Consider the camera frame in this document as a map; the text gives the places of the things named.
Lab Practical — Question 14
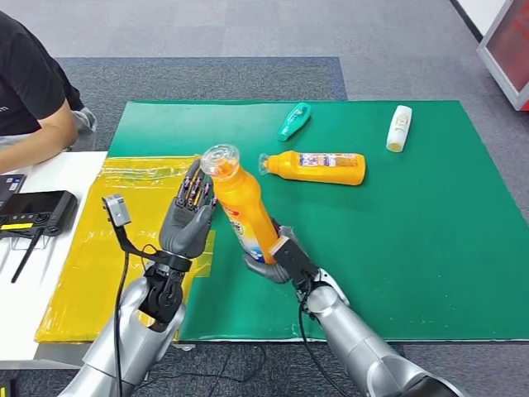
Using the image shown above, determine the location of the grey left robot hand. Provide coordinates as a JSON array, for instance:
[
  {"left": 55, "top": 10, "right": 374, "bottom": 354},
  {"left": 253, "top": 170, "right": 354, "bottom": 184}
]
[{"left": 158, "top": 159, "right": 218, "bottom": 260}]

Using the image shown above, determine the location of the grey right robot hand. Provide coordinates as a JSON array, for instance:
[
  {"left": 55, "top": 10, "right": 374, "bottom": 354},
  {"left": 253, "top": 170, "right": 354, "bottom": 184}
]
[{"left": 243, "top": 218, "right": 292, "bottom": 285}]

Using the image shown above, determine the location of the orange bottle with clear cap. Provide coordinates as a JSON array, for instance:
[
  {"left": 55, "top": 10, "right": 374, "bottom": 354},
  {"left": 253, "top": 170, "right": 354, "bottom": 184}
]
[
  {"left": 200, "top": 143, "right": 279, "bottom": 265},
  {"left": 258, "top": 151, "right": 367, "bottom": 187}
]

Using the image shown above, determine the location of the teal plastic bottle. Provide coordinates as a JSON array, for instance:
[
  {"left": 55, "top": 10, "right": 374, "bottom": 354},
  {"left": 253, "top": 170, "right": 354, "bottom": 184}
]
[{"left": 278, "top": 102, "right": 312, "bottom": 143}]

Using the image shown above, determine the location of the white plastic bottle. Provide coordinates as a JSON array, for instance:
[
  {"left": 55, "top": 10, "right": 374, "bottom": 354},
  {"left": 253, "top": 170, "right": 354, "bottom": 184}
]
[{"left": 386, "top": 105, "right": 413, "bottom": 153}]

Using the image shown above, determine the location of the yellow film covered cardboard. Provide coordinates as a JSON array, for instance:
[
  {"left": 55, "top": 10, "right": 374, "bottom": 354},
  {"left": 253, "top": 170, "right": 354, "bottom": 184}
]
[{"left": 35, "top": 155, "right": 216, "bottom": 343}]

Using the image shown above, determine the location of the green table mat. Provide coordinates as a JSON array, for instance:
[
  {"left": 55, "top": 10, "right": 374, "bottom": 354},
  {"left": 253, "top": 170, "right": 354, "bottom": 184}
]
[{"left": 106, "top": 100, "right": 529, "bottom": 342}]

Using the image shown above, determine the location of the black tablet controller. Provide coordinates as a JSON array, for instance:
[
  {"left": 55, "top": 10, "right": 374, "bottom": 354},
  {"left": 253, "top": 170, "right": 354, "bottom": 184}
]
[{"left": 0, "top": 189, "right": 78, "bottom": 239}]

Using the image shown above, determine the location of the black antenna rod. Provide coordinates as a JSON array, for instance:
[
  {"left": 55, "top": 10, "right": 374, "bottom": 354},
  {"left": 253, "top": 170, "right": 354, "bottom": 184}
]
[{"left": 11, "top": 227, "right": 45, "bottom": 285}]

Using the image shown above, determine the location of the person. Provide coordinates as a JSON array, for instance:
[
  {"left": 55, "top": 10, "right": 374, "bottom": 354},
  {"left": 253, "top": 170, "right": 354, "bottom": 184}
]
[{"left": 0, "top": 11, "right": 98, "bottom": 174}]

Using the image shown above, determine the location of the red and white cabinet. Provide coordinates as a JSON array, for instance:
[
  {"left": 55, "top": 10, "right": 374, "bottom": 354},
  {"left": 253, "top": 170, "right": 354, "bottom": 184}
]
[{"left": 477, "top": 0, "right": 529, "bottom": 112}]

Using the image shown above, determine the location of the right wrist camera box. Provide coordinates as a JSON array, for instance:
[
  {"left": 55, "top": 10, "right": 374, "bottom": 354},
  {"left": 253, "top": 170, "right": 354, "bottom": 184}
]
[{"left": 269, "top": 228, "right": 320, "bottom": 290}]

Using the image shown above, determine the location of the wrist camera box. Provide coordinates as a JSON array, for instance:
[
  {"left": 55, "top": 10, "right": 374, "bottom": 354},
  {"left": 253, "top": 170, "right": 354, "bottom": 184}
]
[
  {"left": 269, "top": 228, "right": 320, "bottom": 290},
  {"left": 102, "top": 194, "right": 131, "bottom": 228}
]

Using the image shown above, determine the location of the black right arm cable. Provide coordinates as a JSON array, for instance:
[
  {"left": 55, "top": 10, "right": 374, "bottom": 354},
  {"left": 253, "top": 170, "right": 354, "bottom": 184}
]
[{"left": 298, "top": 290, "right": 348, "bottom": 397}]

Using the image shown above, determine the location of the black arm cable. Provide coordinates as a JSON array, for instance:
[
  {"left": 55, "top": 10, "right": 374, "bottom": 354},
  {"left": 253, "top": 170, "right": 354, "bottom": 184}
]
[
  {"left": 298, "top": 290, "right": 348, "bottom": 397},
  {"left": 113, "top": 251, "right": 131, "bottom": 397}
]

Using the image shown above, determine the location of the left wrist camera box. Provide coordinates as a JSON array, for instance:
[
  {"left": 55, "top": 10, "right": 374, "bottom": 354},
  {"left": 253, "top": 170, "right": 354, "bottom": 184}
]
[{"left": 102, "top": 194, "right": 131, "bottom": 228}]

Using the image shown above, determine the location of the black floor cable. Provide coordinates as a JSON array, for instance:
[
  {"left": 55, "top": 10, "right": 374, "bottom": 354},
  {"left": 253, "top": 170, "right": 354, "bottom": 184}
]
[{"left": 136, "top": 343, "right": 269, "bottom": 391}]

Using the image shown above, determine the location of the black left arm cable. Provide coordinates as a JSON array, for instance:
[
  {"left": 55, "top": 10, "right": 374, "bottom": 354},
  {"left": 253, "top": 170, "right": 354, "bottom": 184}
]
[{"left": 113, "top": 251, "right": 131, "bottom": 397}]

